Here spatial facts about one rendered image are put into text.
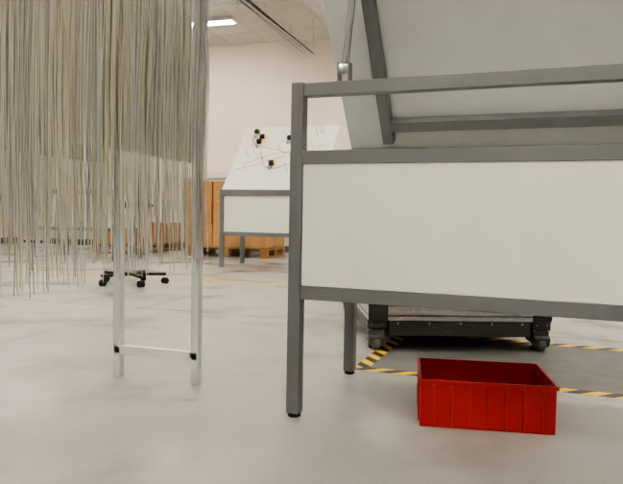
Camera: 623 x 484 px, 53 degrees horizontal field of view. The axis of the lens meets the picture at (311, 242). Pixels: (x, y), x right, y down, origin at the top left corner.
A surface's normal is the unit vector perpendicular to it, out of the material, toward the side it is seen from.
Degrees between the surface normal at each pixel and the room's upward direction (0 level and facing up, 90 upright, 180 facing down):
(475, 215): 90
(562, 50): 128
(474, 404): 90
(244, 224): 90
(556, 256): 90
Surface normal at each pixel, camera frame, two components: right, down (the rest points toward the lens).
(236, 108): -0.29, 0.04
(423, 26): -0.29, 0.64
